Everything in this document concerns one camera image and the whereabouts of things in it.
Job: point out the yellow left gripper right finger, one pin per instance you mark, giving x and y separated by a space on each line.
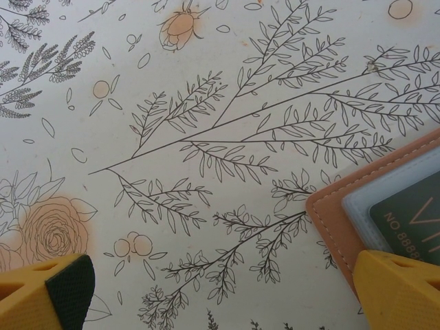
402 295

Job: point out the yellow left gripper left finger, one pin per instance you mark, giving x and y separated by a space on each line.
31 295

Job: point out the dark green VIP card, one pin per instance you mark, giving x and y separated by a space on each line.
412 213

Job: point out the floral patterned table mat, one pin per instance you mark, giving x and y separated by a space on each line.
206 103

